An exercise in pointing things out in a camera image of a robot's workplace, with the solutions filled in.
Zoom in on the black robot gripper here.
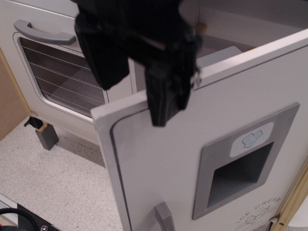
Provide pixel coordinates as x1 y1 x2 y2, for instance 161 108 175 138
75 0 201 127

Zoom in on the white toy fridge door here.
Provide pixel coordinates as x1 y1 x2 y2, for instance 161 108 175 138
91 30 308 231

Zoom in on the grey box inside fridge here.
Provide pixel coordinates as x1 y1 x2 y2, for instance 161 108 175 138
196 46 242 68

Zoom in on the wooden shelf support block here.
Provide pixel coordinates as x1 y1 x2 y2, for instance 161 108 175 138
195 23 207 34

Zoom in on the white toy oven door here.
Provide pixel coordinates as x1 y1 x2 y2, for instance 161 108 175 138
0 0 108 143

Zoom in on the grey kitchen leg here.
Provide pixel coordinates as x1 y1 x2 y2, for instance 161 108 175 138
36 125 59 151

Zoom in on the black clamp on leg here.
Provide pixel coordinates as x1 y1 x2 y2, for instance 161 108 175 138
24 116 43 129

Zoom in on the grey ice dispenser panel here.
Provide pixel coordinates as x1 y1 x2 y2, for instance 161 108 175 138
192 103 300 220

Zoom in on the grey oven door handle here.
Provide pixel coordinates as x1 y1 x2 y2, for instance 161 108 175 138
13 19 77 45

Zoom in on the grey fridge door handle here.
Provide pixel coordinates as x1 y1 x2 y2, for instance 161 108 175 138
154 202 176 231

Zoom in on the black and red cable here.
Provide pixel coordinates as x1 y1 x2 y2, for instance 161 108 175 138
0 207 34 231

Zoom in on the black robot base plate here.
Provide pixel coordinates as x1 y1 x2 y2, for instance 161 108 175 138
16 202 61 231

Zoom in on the wooden side post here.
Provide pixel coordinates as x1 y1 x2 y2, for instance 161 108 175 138
276 166 308 231

